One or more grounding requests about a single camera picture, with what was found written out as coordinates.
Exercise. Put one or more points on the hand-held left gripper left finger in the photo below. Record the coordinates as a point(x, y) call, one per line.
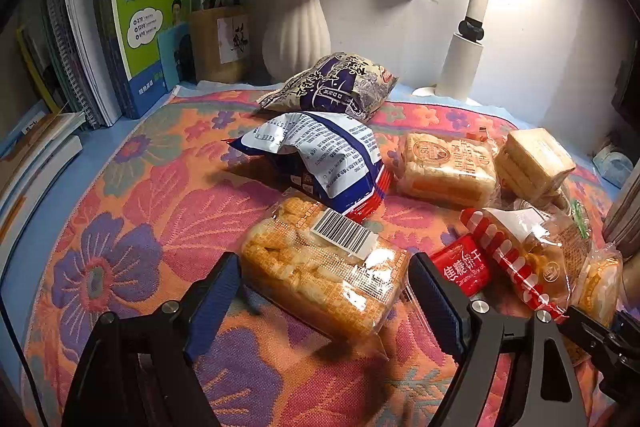
point(215, 307)

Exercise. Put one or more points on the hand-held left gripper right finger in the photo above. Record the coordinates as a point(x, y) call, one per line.
point(440, 307)

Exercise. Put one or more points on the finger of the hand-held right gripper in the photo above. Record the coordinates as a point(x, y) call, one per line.
point(590, 327)

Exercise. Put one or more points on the red striped bread packet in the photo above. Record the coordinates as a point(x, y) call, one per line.
point(530, 252)

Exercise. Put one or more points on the clear bread packet with barcode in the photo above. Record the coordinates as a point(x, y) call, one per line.
point(310, 272)

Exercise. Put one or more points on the blue and white snack bag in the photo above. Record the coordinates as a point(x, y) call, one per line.
point(325, 157)

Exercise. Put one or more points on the purple snack bag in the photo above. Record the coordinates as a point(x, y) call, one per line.
point(330, 87)

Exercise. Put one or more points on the red biscuit packet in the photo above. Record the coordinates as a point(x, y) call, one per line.
point(462, 267)

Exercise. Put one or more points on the small round cake packet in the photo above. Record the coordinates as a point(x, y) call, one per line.
point(600, 282)

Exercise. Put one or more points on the floral quilted cloth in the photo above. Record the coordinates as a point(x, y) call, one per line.
point(150, 207)

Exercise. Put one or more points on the rice cracker packet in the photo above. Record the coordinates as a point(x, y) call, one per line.
point(445, 167)

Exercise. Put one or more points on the sandwich cracker pack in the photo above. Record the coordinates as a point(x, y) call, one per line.
point(535, 159)

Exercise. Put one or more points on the stack of flat books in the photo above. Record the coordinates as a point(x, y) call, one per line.
point(30, 167)

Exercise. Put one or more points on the white desk lamp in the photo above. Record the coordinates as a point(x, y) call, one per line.
point(467, 62)

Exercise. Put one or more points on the wooden pen holder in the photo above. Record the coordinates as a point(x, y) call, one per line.
point(210, 47)

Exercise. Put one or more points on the white ribbed vase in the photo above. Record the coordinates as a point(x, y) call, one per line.
point(295, 32)

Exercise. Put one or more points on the row of upright books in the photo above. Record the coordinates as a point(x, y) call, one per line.
point(80, 42)

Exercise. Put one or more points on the green cover book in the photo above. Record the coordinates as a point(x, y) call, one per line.
point(150, 7)

